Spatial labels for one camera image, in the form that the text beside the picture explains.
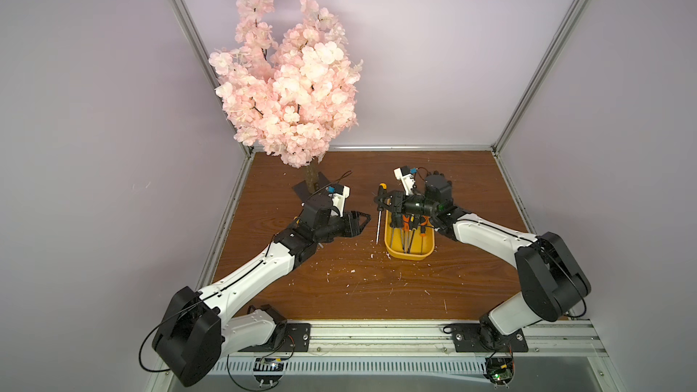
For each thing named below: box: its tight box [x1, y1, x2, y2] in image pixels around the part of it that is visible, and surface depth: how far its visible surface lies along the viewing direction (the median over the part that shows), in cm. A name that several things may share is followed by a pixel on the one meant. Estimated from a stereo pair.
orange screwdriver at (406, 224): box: [402, 214, 412, 254], surface depth 94 cm
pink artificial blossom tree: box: [209, 0, 364, 192], surface depth 62 cm
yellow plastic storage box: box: [384, 209, 435, 261], surface depth 93 cm
